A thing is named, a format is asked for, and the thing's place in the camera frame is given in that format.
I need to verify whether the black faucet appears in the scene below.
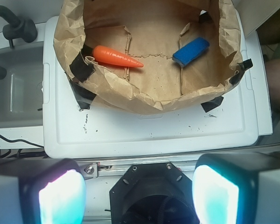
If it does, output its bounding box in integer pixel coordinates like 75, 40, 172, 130
0, 5, 38, 80

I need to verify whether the grey sink basin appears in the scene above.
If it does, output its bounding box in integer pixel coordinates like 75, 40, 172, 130
0, 42, 43, 128

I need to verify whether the orange plastic carrot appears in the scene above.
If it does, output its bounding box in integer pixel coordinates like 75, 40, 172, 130
92, 45, 144, 68

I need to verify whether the blue sponge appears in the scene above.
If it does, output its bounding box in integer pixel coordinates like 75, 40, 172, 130
172, 37, 210, 68

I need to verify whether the white plastic bin lid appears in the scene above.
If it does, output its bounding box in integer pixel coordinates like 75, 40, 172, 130
43, 17, 273, 159

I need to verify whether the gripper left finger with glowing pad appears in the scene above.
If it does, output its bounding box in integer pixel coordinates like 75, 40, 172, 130
0, 159, 86, 224

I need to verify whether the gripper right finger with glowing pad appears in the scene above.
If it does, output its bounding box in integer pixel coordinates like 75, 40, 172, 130
192, 153, 280, 224

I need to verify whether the brown paper bag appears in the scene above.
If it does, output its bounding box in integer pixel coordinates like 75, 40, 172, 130
54, 0, 247, 115

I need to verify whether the thin black cable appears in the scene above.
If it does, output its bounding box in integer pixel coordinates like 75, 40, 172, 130
0, 127, 44, 149

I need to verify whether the aluminium rail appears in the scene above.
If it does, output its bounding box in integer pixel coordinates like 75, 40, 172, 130
78, 160, 196, 180

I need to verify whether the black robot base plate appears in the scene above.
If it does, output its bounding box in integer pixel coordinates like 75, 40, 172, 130
109, 164, 200, 224

